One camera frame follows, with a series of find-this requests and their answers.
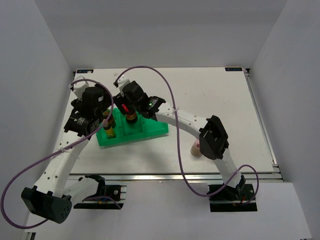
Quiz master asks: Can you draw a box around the blue table label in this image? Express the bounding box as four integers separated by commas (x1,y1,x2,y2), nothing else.
76,69,94,74
224,67,243,72

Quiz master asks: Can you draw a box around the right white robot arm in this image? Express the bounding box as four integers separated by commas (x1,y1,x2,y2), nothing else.
113,79,246,201

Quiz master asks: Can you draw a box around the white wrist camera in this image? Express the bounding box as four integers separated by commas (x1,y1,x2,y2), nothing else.
113,75,131,96
68,76,89,100

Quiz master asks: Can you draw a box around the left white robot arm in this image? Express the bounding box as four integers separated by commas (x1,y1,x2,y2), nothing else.
21,84,111,224

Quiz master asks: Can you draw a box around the purple cable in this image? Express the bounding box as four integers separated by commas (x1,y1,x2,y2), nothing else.
0,78,115,230
113,65,260,205

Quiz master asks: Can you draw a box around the right blue table label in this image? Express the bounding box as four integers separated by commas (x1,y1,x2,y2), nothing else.
224,67,243,72

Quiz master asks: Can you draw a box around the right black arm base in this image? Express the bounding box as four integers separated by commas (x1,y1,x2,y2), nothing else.
209,184,258,213

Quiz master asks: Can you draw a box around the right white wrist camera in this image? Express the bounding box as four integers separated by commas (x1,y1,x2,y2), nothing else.
113,75,131,96

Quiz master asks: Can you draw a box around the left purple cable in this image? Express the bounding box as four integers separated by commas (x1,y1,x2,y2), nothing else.
0,78,115,230

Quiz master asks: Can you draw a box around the yellow-cap brown sauce bottle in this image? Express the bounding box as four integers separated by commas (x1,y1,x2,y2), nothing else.
103,108,116,128

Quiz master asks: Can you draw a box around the left blue table label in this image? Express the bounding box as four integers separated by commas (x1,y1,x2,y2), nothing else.
76,69,94,74

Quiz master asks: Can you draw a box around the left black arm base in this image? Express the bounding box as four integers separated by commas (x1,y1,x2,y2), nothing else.
73,174,126,210

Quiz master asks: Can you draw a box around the green three-compartment plastic tray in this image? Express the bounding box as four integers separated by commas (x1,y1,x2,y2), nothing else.
96,108,169,147

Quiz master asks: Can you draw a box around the small yellow-label white-cap bottle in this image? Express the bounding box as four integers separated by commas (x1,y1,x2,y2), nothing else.
103,122,116,139

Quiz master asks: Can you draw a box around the red-lid sauce jar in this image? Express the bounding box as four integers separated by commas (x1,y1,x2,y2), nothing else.
121,103,138,124

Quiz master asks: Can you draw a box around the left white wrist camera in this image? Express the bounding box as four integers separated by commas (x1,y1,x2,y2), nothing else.
68,76,89,100

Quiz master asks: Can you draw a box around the aluminium front rail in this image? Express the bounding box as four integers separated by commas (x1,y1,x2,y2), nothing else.
67,171,285,183

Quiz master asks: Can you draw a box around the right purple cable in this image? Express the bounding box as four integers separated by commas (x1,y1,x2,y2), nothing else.
113,65,260,205

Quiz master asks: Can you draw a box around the pink-cap spice shaker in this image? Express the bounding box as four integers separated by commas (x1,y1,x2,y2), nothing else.
190,139,202,158

